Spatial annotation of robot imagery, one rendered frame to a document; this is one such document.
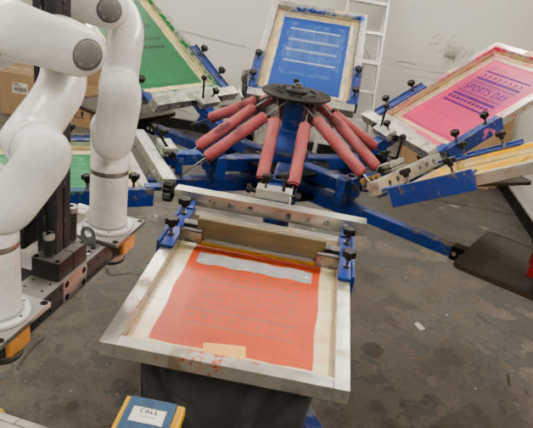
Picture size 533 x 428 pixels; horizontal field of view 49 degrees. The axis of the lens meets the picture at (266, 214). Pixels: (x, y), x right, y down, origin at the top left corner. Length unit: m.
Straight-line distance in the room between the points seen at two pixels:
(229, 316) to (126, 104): 0.62
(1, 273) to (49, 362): 1.79
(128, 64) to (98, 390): 1.71
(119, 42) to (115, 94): 0.13
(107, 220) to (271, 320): 0.50
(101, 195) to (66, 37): 0.60
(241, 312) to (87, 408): 1.24
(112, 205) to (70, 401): 1.38
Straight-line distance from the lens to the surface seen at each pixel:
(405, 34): 5.86
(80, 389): 2.80
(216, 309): 1.62
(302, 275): 1.83
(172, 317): 1.58
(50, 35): 1.00
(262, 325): 1.59
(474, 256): 2.28
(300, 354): 1.51
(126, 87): 1.36
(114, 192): 1.52
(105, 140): 1.39
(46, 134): 1.04
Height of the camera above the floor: 1.87
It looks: 24 degrees down
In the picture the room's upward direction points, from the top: 9 degrees clockwise
